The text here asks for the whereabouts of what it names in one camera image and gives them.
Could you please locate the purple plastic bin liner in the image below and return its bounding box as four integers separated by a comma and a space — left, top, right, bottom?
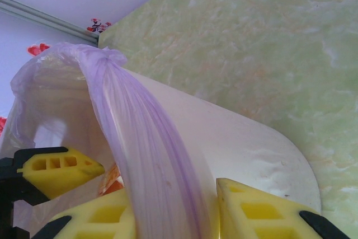
0, 41, 216, 239

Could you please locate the aluminium frame corner post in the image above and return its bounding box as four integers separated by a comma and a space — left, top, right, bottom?
0, 0, 99, 47

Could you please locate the white plastic waste bin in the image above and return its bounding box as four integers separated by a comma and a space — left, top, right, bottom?
0, 62, 322, 239

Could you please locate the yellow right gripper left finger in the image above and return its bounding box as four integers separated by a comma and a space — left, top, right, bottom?
32, 188, 136, 239

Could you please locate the orange brown drink bottle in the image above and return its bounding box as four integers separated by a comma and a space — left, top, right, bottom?
97, 162, 126, 196

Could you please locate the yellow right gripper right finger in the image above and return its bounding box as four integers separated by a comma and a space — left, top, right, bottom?
216, 177, 352, 239

